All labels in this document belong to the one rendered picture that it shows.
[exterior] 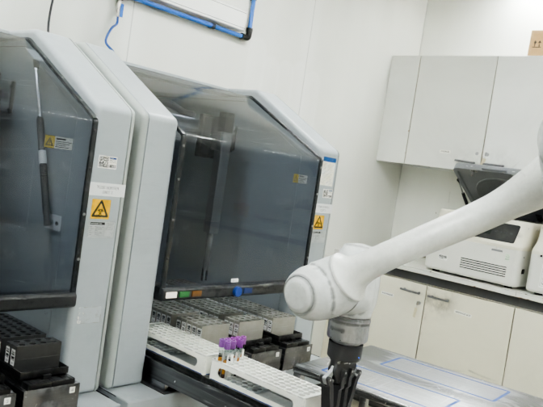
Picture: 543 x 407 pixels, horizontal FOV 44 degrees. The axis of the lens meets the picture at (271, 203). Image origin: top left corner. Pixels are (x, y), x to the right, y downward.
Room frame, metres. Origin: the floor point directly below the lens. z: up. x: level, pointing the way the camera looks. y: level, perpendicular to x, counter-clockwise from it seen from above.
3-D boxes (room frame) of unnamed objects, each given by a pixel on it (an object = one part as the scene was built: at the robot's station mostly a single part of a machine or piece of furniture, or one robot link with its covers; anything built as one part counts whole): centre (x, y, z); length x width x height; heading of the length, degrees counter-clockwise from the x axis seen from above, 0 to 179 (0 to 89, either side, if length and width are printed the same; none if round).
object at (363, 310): (1.42, -0.20, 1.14); 0.13 x 0.11 x 0.16; 146
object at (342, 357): (1.43, -0.20, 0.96); 0.08 x 0.07 x 0.09; 139
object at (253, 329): (2.03, 0.01, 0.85); 0.12 x 0.02 x 0.06; 138
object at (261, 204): (2.12, 0.24, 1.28); 0.61 x 0.51 x 0.63; 139
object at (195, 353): (1.77, 0.18, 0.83); 0.30 x 0.10 x 0.06; 49
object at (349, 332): (1.43, -0.20, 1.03); 0.09 x 0.09 x 0.06
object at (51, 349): (1.49, 0.48, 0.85); 0.12 x 0.02 x 0.06; 139
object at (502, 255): (3.90, -1.33, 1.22); 0.62 x 0.56 x 0.64; 137
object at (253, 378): (1.56, -0.05, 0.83); 0.30 x 0.10 x 0.06; 49
